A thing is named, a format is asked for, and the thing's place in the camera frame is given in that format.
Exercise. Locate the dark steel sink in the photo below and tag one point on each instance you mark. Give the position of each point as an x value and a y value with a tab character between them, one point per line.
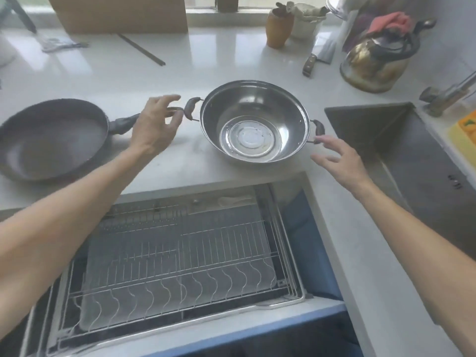
401	156

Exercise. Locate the person's right hand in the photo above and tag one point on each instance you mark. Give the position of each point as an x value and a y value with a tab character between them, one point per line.
347	165

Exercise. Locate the person's left thumb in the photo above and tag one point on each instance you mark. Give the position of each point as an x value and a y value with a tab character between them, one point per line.
176	126

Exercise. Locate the cardboard box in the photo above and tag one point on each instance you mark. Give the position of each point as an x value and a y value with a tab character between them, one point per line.
119	12

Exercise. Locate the pair of metal chopsticks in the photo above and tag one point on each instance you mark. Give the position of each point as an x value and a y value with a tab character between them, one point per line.
141	49

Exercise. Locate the steel colander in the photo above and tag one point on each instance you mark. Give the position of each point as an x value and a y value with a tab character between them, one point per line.
340	7

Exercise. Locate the steel faucet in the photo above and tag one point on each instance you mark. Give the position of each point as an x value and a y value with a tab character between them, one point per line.
444	94

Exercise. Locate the crumpled clear plastic bag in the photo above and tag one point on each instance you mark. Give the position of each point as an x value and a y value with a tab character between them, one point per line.
61	44

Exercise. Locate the white cloth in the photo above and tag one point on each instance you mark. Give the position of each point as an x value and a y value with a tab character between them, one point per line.
306	11

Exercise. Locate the person's right forearm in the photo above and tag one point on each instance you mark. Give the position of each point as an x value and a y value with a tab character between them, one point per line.
424	252

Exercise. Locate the orange wooden utensil cup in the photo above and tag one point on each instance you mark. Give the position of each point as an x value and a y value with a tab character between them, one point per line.
279	30

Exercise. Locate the person's left forearm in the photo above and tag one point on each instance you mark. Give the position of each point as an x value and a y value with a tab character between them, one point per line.
63	223

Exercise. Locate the person's left hand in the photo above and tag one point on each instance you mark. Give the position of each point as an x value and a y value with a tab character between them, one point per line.
148	126

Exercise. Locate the person's right thumb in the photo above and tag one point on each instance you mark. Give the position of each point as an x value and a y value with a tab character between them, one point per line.
322	161

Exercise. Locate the yellow sponge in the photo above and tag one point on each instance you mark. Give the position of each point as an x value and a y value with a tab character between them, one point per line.
465	135

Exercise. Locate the black frying pan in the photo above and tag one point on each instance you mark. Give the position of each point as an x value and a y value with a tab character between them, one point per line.
52	141

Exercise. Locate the white ceramic container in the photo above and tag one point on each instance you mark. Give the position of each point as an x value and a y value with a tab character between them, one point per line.
303	28

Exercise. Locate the pink cloth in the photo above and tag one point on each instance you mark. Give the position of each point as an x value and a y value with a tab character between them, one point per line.
392	21

